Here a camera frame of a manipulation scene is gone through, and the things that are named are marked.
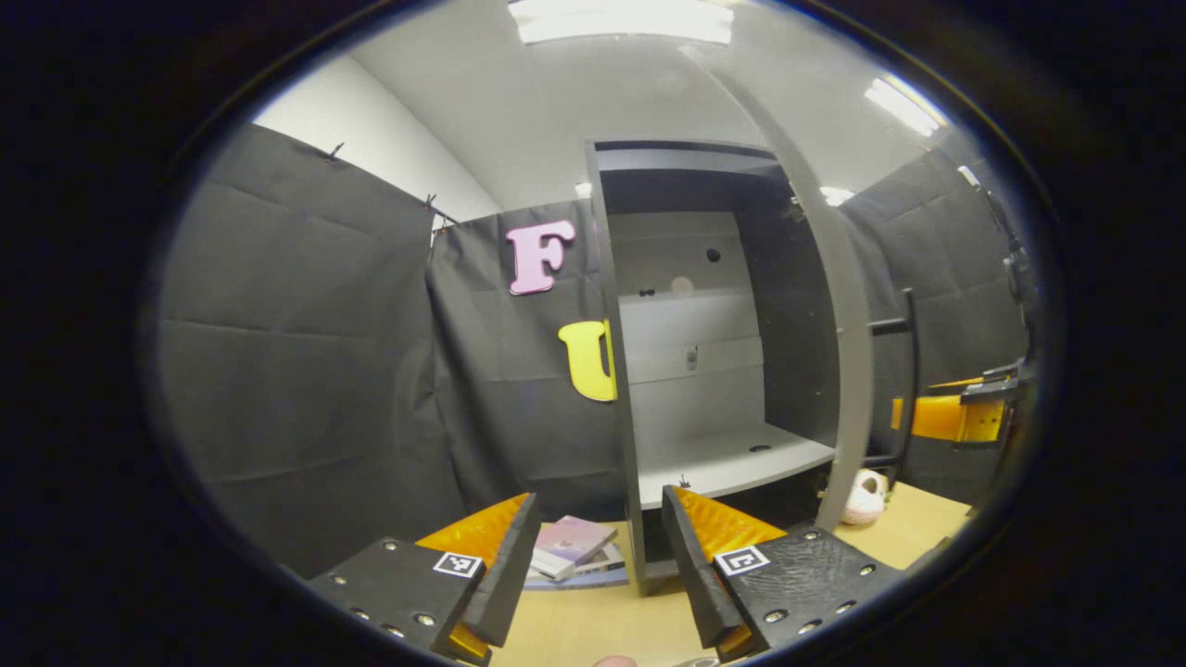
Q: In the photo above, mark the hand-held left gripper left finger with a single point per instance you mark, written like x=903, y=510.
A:
x=514, y=574

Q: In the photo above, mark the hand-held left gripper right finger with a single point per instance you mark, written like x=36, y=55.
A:
x=690, y=574

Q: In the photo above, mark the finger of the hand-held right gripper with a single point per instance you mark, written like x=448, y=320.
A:
x=964, y=381
x=954, y=419

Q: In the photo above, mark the grey cabinet door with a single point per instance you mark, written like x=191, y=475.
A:
x=857, y=371

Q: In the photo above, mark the dark grey cabinet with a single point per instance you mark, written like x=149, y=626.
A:
x=797, y=324

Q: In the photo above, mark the grey cabinet shelf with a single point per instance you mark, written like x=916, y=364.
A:
x=723, y=459

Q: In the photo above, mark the pink purple book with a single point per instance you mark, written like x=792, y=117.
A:
x=574, y=537

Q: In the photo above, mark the blue grey book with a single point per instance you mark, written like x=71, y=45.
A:
x=593, y=582

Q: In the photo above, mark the white book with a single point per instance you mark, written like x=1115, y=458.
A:
x=602, y=561

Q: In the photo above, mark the pink white plush toy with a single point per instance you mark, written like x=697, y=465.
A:
x=866, y=500

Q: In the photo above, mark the ceiling light panel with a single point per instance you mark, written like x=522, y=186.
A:
x=621, y=20
x=836, y=195
x=903, y=104

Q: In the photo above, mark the black backdrop cloth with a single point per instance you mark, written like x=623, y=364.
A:
x=306, y=371

